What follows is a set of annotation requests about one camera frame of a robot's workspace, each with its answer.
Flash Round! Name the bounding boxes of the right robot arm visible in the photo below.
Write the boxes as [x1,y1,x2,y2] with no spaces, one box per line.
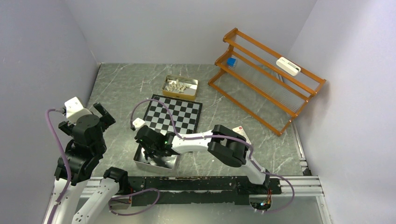
[134,125,282,195]

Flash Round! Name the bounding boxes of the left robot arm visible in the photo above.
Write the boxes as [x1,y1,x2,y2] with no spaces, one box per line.
[44,102,131,224]

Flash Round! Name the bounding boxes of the pile of black chess pieces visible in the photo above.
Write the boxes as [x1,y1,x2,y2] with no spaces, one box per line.
[142,148,157,161]

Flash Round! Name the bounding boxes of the pile of white chess pieces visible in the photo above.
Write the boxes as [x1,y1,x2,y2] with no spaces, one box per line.
[165,79,189,93]

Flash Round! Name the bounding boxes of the silver tin box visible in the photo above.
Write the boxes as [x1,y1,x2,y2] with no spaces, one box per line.
[133,146,180,173]

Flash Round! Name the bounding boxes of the black and white chessboard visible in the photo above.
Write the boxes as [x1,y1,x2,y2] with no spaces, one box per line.
[143,94,203,134]

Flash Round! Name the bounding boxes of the gold tin box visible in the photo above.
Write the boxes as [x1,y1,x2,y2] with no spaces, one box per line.
[162,75,199,101]

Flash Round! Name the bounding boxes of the small white red box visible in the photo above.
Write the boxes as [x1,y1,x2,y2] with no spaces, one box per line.
[233,126,251,144]

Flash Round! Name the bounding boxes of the blue cube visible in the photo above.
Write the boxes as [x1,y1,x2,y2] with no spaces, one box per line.
[226,57,238,68]

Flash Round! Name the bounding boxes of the orange wooden rack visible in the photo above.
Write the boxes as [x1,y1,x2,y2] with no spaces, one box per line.
[208,28,326,136]

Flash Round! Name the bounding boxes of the white rectangular device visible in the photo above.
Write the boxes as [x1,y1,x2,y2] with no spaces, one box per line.
[276,56,301,76]

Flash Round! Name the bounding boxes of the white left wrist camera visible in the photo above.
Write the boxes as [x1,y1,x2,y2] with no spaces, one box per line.
[64,97,85,123]

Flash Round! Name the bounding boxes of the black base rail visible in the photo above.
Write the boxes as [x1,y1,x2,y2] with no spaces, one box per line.
[116,176,282,207]

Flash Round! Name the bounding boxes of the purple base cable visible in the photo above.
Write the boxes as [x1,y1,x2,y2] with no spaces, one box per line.
[108,188,161,217]

